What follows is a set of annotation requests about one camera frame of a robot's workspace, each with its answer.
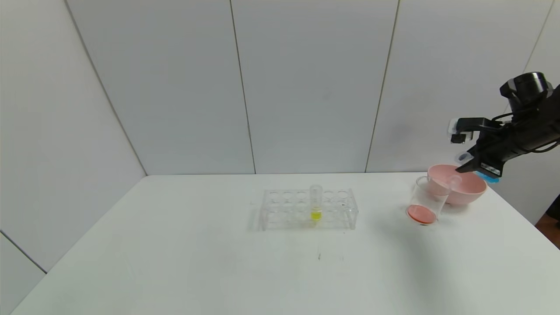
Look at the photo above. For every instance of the test tube with red pigment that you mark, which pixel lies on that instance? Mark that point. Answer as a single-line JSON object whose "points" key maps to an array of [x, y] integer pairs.
{"points": [[454, 183]]}

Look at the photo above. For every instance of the dark object beyond table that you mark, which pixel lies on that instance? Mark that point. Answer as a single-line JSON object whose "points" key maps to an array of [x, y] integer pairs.
{"points": [[553, 213]]}

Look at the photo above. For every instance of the test tube with yellow pigment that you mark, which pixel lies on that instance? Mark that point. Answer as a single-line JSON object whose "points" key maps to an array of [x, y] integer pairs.
{"points": [[316, 214]]}

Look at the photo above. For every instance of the pink bowl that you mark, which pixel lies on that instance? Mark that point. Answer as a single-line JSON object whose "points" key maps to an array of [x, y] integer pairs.
{"points": [[470, 192]]}

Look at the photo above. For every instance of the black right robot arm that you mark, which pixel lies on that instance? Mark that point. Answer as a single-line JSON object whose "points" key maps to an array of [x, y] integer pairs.
{"points": [[533, 113]]}

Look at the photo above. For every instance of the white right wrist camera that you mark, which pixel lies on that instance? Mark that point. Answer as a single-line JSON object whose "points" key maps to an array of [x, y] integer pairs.
{"points": [[463, 129]]}

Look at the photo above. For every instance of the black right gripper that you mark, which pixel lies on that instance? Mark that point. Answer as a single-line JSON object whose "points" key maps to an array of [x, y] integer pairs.
{"points": [[487, 165]]}

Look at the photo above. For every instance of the clear glass beaker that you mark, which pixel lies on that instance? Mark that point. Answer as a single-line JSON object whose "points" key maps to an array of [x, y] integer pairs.
{"points": [[422, 213]]}

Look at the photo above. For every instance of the test tube with blue pigment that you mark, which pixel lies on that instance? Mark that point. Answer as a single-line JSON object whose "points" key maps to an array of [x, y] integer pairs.
{"points": [[489, 176]]}

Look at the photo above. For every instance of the clear plastic test tube rack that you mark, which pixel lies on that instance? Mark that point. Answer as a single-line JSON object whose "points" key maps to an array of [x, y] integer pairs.
{"points": [[288, 218]]}

